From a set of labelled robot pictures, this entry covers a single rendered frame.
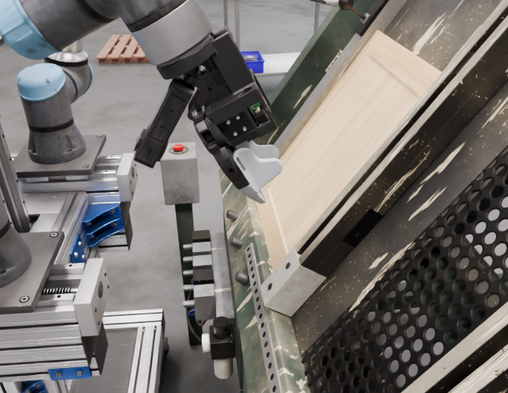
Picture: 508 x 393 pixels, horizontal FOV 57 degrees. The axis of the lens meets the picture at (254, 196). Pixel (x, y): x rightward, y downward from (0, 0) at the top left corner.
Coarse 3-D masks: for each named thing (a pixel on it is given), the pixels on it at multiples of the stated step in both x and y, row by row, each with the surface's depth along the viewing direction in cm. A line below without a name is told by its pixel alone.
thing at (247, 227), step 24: (240, 192) 143; (240, 216) 134; (264, 240) 122; (240, 264) 121; (264, 264) 112; (240, 288) 115; (240, 312) 110; (240, 336) 105; (288, 336) 95; (288, 360) 89; (264, 384) 89; (288, 384) 84
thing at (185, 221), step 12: (180, 204) 165; (180, 216) 168; (192, 216) 170; (180, 228) 171; (192, 228) 171; (180, 240) 173; (180, 252) 176; (192, 264) 180; (192, 276) 183; (192, 312) 194; (192, 324) 197; (192, 336) 201
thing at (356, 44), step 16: (400, 0) 117; (384, 16) 119; (368, 32) 120; (352, 48) 122; (336, 64) 127; (336, 80) 126; (320, 96) 128; (304, 112) 131; (288, 128) 135; (288, 144) 134
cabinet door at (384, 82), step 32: (352, 64) 123; (384, 64) 110; (416, 64) 98; (352, 96) 116; (384, 96) 104; (416, 96) 94; (320, 128) 124; (352, 128) 110; (384, 128) 99; (288, 160) 131; (320, 160) 116; (352, 160) 104; (288, 192) 123; (320, 192) 109; (288, 224) 116
